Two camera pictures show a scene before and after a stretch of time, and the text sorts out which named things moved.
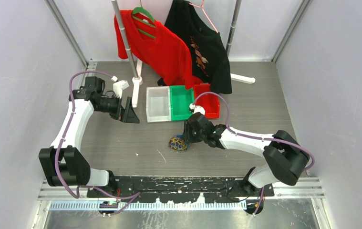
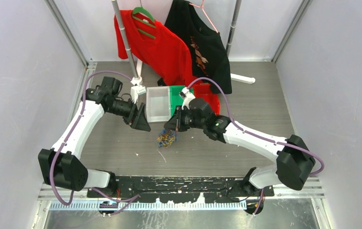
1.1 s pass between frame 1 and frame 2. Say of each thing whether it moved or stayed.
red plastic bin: stayed
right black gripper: moved
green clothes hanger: stayed
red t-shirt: stayed
